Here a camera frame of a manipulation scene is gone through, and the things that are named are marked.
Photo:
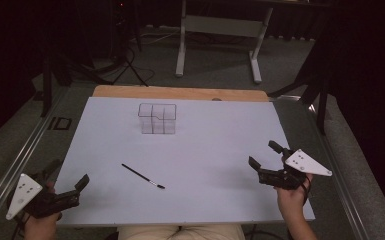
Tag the black square frame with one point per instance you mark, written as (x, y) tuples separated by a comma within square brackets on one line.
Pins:
[(60, 123)]

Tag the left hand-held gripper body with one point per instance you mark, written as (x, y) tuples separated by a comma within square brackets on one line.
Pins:
[(51, 201)]

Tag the white board sheet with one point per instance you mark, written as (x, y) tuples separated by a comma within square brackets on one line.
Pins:
[(196, 150)]

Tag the person's right hand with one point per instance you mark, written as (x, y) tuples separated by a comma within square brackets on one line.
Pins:
[(291, 201)]

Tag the person's left hand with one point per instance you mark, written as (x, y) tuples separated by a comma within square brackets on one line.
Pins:
[(41, 230)]

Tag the black stand post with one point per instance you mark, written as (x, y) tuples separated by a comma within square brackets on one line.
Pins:
[(47, 90)]

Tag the clear plastic organizer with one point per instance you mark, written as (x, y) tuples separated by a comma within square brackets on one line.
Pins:
[(157, 120)]

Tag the metal floor rail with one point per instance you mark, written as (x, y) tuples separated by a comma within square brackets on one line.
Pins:
[(340, 180), (20, 160)]

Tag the white metal stand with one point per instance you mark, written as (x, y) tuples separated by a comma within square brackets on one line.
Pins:
[(223, 25)]

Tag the black stand legs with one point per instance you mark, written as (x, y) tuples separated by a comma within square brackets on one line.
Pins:
[(313, 90)]

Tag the person's beige trousers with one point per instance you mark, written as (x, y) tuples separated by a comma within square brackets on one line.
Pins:
[(180, 233)]

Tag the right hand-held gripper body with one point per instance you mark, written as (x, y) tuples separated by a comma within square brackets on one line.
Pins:
[(306, 165)]

